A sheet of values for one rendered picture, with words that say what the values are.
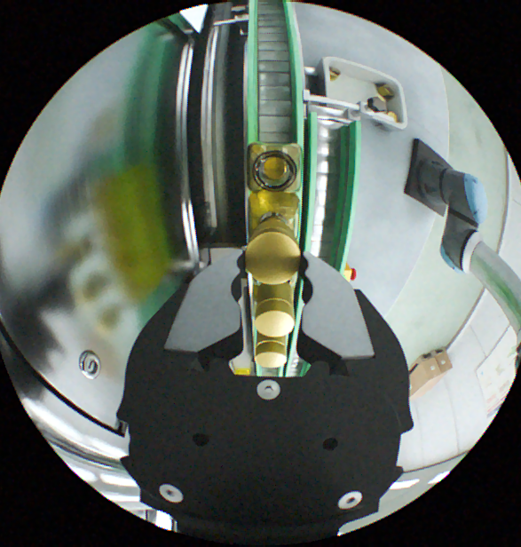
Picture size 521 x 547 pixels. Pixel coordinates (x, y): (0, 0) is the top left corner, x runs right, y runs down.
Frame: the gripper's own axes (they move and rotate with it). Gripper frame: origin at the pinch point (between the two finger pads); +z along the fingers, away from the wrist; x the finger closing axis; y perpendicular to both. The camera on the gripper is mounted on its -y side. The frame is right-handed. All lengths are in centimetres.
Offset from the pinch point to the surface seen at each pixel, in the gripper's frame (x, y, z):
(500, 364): 361, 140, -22
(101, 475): -12.7, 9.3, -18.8
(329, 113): 10.7, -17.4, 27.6
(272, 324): 0.1, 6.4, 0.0
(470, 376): 363, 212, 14
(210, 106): -15.0, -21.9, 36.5
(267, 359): -0.1, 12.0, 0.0
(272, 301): 0.1, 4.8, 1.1
